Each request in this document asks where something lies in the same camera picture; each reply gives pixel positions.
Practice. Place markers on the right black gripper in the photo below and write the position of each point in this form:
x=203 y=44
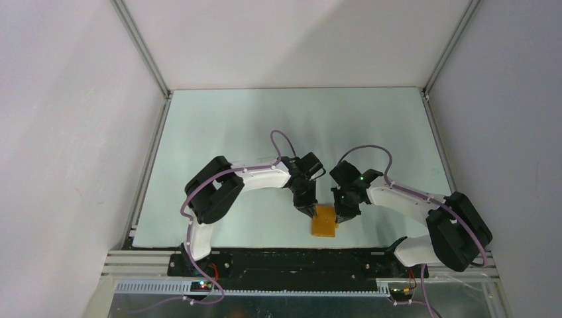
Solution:
x=341 y=214

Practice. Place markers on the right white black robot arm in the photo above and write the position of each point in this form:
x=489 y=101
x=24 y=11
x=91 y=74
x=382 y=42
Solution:
x=457 y=234

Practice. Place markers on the orange card holder wallet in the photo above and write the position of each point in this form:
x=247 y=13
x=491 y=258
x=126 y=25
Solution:
x=324 y=222

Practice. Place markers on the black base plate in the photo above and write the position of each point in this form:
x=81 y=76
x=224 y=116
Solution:
x=298 y=269

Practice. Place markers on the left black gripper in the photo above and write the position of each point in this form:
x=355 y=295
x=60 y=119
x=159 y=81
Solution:
x=307 y=206

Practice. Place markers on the grey slotted cable duct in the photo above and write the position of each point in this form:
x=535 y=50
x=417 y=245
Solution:
x=189 y=287

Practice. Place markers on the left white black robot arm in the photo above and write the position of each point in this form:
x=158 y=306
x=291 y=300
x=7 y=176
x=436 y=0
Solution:
x=213 y=190

